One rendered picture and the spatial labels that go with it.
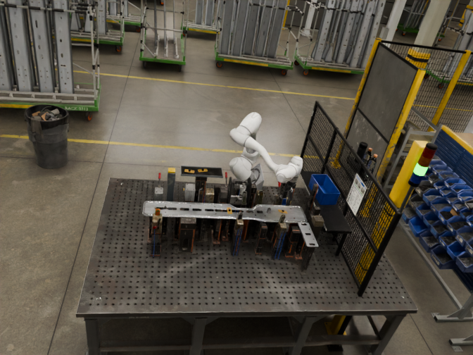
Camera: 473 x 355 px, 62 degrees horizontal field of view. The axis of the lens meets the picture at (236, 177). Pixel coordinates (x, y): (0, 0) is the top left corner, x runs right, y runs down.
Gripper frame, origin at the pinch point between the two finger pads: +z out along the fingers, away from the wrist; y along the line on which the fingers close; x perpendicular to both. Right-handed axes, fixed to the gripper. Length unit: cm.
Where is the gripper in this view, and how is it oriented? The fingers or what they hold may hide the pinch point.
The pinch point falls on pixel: (286, 199)
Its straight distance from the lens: 332.1
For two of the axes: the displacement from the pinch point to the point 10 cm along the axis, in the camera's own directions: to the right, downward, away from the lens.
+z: -1.5, 8.3, 5.4
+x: 9.8, 0.5, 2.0
